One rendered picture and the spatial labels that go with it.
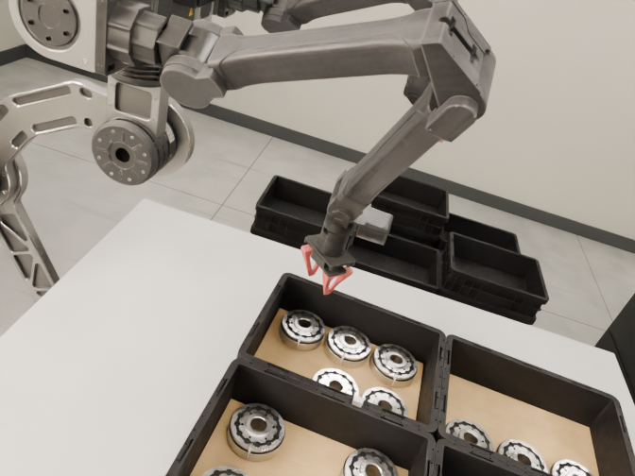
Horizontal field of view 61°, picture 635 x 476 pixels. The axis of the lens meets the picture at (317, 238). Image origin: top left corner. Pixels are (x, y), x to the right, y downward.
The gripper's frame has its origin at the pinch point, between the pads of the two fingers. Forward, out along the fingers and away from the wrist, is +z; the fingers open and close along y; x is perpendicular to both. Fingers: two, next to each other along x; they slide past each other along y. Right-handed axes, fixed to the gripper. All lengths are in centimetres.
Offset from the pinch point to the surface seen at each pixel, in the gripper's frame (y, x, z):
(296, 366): -7.8, 6.6, 16.1
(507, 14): 160, -245, -26
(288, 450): -24.5, 18.5, 15.9
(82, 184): 203, -3, 100
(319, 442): -25.6, 12.1, 16.0
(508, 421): -39, -31, 16
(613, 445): -55, -42, 10
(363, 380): -16.6, -5.8, 16.2
